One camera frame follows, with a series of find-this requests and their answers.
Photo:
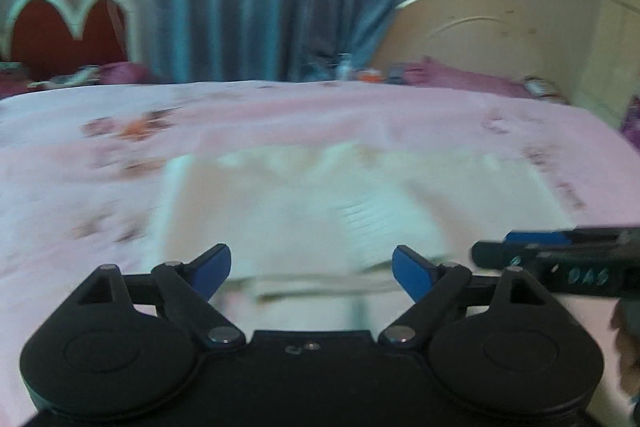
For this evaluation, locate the cream arched headboard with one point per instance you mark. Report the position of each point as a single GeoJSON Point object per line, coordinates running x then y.
{"type": "Point", "coordinates": [465, 32]}

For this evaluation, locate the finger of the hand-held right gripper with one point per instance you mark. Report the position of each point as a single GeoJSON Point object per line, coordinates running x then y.
{"type": "Point", "coordinates": [500, 253]}
{"type": "Point", "coordinates": [535, 238]}

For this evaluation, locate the orange packet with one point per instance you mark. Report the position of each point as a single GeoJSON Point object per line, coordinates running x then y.
{"type": "Point", "coordinates": [371, 75]}

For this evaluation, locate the person's right hand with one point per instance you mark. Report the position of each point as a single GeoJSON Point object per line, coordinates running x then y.
{"type": "Point", "coordinates": [629, 347]}

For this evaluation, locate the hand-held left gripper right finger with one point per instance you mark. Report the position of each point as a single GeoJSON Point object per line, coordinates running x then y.
{"type": "Point", "coordinates": [411, 274]}

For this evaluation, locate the purple cloth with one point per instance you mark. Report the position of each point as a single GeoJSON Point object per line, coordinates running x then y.
{"type": "Point", "coordinates": [632, 114]}

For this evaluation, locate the cream wardrobe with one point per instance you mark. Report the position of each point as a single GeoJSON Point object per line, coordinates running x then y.
{"type": "Point", "coordinates": [612, 42]}

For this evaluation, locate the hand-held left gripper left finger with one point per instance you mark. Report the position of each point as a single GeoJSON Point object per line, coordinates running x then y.
{"type": "Point", "coordinates": [216, 268]}

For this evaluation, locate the small printed box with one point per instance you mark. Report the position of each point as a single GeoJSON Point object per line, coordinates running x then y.
{"type": "Point", "coordinates": [541, 87]}

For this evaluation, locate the patterned cloth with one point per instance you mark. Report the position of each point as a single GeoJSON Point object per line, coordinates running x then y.
{"type": "Point", "coordinates": [65, 78]}

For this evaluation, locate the cream white knit garment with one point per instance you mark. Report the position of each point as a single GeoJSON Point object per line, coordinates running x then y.
{"type": "Point", "coordinates": [280, 217]}

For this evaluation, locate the blue packet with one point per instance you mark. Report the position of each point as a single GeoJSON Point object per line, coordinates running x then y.
{"type": "Point", "coordinates": [396, 73]}

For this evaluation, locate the purple pillow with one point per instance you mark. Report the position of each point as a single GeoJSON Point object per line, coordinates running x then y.
{"type": "Point", "coordinates": [122, 72]}
{"type": "Point", "coordinates": [462, 77]}

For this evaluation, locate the pink floral bedsheet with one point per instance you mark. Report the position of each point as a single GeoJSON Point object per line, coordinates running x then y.
{"type": "Point", "coordinates": [310, 117]}

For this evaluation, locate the small white bottle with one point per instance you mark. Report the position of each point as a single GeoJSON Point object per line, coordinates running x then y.
{"type": "Point", "coordinates": [344, 66]}

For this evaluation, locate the red heart-shaped headboard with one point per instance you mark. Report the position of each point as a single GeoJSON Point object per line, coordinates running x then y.
{"type": "Point", "coordinates": [60, 37]}

